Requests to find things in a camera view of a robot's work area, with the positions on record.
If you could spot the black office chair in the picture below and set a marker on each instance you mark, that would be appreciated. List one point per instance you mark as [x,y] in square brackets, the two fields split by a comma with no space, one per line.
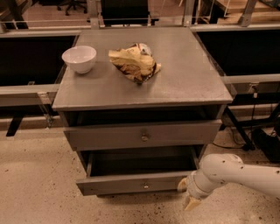
[72,4]

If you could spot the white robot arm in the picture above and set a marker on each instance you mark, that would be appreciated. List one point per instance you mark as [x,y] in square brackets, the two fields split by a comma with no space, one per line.
[217,170]

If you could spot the grey drawer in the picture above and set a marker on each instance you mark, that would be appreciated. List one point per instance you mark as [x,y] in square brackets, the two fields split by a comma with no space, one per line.
[139,170]
[141,135]

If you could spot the white bowl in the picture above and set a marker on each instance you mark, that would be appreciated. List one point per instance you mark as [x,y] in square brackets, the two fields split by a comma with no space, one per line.
[80,58]

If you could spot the grey drawer cabinet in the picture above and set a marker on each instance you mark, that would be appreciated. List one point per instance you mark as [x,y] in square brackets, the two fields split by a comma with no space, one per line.
[187,87]

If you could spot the black table leg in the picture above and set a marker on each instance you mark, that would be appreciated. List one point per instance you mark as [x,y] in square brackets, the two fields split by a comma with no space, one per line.
[248,143]

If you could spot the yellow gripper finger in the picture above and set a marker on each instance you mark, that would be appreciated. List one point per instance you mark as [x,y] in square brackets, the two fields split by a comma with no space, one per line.
[182,185]
[191,203]

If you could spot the crumpled yellow chip bag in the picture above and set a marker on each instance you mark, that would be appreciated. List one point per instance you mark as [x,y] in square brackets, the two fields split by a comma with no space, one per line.
[136,62]

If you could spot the grey top drawer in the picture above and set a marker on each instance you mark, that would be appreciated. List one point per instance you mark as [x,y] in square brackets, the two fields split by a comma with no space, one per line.
[141,135]

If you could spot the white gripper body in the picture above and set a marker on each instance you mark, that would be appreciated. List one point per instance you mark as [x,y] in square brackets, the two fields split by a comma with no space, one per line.
[192,186]

